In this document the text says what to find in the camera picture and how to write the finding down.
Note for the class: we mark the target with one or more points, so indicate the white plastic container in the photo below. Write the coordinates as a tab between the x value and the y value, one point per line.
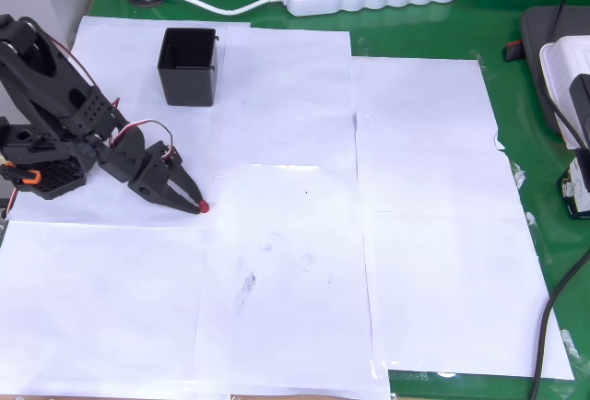
560	73

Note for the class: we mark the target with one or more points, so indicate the dark grey pad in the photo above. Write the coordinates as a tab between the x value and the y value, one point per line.
534	50

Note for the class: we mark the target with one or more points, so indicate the small red pawn piece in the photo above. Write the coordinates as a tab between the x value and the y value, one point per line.
205	208

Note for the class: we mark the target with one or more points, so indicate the black orange table clamp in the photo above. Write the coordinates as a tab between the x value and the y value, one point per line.
27	178

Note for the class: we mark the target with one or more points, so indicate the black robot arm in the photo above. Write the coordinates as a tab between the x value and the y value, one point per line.
46	82

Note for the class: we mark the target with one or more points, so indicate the white paper sheets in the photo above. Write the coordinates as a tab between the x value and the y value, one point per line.
415	31

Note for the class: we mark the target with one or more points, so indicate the black open box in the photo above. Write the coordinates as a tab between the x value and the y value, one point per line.
189	82

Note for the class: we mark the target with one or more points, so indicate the red black small gadget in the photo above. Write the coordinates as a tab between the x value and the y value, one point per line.
513	52

